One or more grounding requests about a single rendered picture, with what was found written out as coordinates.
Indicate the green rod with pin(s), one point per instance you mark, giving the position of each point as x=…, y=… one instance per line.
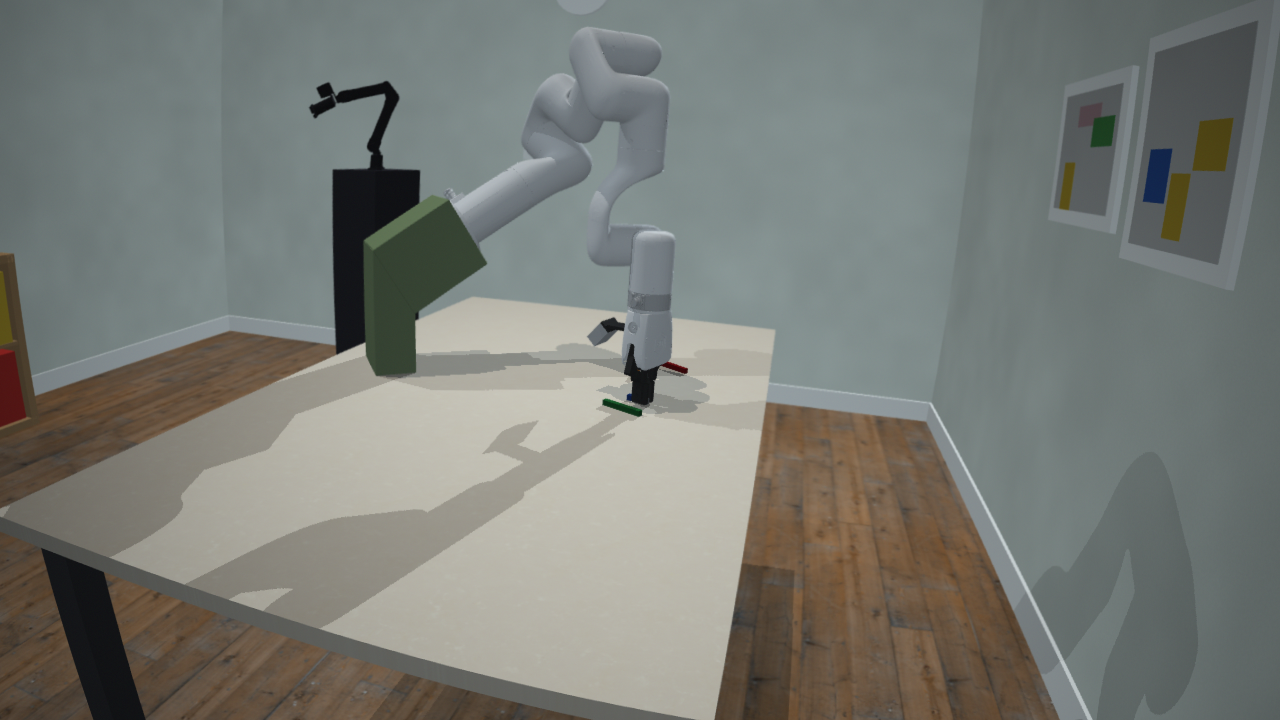
x=622, y=407

